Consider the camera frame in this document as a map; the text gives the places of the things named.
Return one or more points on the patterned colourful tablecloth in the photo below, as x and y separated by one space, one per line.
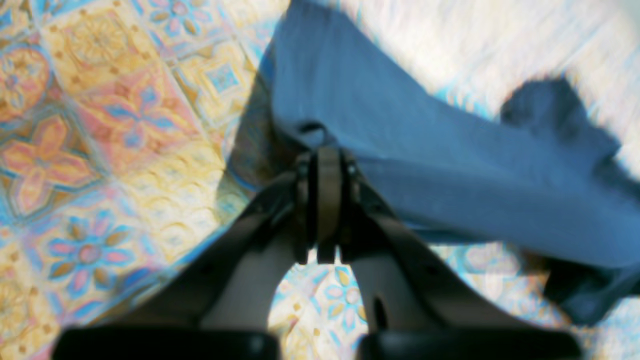
133 129

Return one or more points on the dark navy t-shirt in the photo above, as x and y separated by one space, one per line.
542 177

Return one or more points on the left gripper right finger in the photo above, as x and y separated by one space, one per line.
405 287

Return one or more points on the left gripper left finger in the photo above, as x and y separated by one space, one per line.
231 284

